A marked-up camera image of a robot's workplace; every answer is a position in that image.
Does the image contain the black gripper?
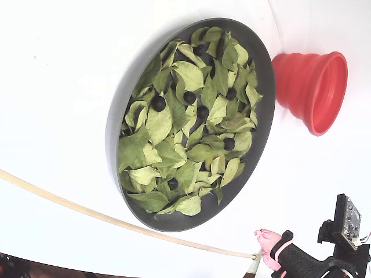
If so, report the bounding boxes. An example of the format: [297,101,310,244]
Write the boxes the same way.
[254,228,371,278]

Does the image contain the dark grey bowl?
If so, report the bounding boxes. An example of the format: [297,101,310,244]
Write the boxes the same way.
[104,17,276,233]

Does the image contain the red collapsible cup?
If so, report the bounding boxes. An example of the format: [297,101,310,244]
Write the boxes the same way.
[271,51,348,137]

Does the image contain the green leaf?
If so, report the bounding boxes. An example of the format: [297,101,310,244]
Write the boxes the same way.
[127,191,170,214]
[118,124,151,173]
[213,59,230,96]
[187,143,221,162]
[127,166,162,185]
[173,60,205,92]
[175,195,202,217]
[200,75,218,111]
[206,95,230,126]
[202,27,224,43]
[144,105,173,145]
[220,158,241,188]
[233,131,253,151]

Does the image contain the long wooden stick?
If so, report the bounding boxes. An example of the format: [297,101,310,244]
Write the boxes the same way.
[0,169,260,261]

